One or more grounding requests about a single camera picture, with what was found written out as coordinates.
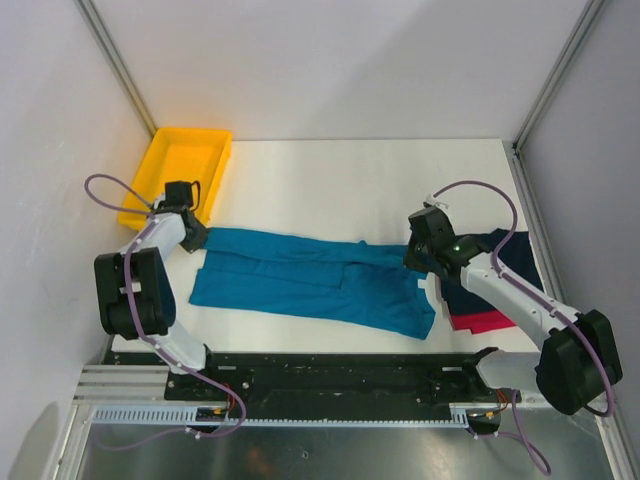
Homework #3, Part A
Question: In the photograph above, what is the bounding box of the yellow plastic tray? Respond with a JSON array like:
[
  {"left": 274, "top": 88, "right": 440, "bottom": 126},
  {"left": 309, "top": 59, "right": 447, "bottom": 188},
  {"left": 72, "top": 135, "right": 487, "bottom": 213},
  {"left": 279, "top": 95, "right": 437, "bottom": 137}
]
[{"left": 131, "top": 127, "right": 232, "bottom": 224}]

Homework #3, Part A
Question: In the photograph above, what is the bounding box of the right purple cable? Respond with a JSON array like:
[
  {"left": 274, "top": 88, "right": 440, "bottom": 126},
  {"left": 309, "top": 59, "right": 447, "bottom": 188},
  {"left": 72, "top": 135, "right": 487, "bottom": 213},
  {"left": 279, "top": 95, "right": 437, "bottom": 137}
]
[{"left": 432, "top": 180, "right": 616, "bottom": 475}]

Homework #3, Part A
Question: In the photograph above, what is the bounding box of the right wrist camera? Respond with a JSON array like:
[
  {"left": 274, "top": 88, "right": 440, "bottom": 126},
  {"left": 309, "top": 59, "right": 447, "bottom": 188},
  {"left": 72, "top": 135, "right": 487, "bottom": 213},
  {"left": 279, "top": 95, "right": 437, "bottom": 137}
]
[{"left": 423, "top": 195, "right": 450, "bottom": 212}]

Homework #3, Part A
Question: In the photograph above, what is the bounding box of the right aluminium frame post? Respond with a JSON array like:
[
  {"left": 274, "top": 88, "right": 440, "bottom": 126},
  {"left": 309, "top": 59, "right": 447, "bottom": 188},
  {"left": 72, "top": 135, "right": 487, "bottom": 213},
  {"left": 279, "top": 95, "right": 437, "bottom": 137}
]
[{"left": 512, "top": 0, "right": 609, "bottom": 156}]

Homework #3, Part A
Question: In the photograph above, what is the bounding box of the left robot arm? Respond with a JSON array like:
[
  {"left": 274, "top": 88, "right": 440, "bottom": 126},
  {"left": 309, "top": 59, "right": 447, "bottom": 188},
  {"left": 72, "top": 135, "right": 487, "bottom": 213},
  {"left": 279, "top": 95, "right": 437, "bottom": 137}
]
[{"left": 94, "top": 181, "right": 221, "bottom": 400}]

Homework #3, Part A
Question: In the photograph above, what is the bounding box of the grey slotted cable duct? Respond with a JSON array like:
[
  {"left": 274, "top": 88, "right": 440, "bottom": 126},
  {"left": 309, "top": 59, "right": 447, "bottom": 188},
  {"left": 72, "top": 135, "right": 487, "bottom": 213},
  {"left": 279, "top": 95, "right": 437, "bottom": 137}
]
[{"left": 92, "top": 404, "right": 481, "bottom": 428}]

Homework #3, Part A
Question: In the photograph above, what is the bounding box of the navy t shirt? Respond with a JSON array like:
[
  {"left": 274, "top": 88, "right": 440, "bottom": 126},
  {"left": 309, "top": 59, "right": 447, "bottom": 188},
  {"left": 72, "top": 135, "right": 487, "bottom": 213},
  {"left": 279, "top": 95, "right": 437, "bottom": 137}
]
[{"left": 441, "top": 229, "right": 543, "bottom": 317}]

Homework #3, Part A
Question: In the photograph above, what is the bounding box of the teal t shirt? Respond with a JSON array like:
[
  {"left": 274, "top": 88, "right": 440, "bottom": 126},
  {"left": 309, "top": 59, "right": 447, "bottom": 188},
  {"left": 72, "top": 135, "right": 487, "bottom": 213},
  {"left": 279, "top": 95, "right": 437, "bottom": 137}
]
[{"left": 189, "top": 228, "right": 436, "bottom": 340}]

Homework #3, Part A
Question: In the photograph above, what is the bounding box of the aluminium frame post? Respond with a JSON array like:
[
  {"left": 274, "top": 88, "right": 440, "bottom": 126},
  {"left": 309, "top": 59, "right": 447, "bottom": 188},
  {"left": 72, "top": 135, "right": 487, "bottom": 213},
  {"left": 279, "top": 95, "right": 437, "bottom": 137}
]
[
  {"left": 512, "top": 0, "right": 609, "bottom": 156},
  {"left": 73, "top": 0, "right": 157, "bottom": 138}
]

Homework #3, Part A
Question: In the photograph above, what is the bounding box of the red t shirt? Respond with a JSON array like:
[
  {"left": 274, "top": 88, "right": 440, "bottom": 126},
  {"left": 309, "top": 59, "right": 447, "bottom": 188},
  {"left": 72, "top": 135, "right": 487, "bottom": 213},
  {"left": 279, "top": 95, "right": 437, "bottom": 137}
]
[{"left": 450, "top": 310, "right": 515, "bottom": 335}]

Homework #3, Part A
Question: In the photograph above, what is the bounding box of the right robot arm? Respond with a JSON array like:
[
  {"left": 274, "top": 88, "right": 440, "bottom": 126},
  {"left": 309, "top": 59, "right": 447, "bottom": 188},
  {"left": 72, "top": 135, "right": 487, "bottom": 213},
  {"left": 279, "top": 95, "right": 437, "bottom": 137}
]
[{"left": 404, "top": 205, "right": 622, "bottom": 416}]

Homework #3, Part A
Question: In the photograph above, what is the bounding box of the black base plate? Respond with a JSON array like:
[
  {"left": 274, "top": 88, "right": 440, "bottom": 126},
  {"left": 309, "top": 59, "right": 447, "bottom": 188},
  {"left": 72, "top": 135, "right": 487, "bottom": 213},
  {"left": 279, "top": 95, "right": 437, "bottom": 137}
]
[{"left": 164, "top": 353, "right": 499, "bottom": 420}]

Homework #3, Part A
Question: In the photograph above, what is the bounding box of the left aluminium frame post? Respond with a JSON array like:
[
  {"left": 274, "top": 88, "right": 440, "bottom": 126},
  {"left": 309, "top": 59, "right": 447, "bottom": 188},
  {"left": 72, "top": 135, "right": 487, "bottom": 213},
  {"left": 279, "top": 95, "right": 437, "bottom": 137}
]
[{"left": 73, "top": 0, "right": 157, "bottom": 138}]

